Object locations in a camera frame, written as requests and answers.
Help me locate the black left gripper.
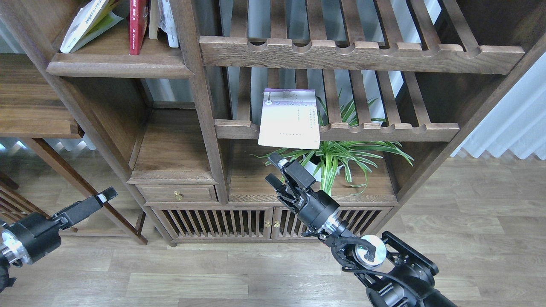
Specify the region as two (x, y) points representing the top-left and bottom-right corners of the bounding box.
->
(2, 187), (118, 265)

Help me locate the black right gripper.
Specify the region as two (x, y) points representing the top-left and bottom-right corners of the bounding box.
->
(265, 152), (341, 231)

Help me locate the pale purple white book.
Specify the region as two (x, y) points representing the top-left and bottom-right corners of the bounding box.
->
(258, 89), (320, 150)

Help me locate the yellow cover book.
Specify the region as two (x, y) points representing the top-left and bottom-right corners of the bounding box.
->
(60, 0), (122, 54)

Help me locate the red cover book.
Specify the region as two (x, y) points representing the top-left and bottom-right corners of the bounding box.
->
(128, 0), (150, 55)

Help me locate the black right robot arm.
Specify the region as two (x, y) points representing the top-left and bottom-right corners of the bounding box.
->
(266, 152), (454, 307)

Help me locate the white plant pot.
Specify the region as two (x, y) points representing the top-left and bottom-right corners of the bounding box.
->
(303, 153), (344, 184)

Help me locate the green spider plant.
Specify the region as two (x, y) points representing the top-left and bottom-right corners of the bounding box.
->
(275, 95), (413, 194)

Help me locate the dark wooden bookshelf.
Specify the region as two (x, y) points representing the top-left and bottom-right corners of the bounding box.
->
(1, 0), (545, 246)

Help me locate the small wooden drawer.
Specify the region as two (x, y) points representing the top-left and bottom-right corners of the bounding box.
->
(136, 184), (217, 202)

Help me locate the right slatted cabinet door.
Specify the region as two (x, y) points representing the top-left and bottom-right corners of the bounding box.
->
(271, 206), (392, 242)

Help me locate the slatted cabinet door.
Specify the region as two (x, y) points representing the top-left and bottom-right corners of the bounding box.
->
(153, 206), (273, 243)
(271, 206), (392, 242)

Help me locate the left slatted cabinet door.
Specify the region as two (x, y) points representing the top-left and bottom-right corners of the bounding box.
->
(153, 206), (273, 243)

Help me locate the upright white book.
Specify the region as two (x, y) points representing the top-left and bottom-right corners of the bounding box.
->
(158, 0), (179, 48)

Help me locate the upright tan book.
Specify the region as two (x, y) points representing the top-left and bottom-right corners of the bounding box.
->
(148, 0), (160, 40)

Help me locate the white curtain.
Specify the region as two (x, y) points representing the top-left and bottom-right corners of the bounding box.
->
(450, 54), (546, 160)

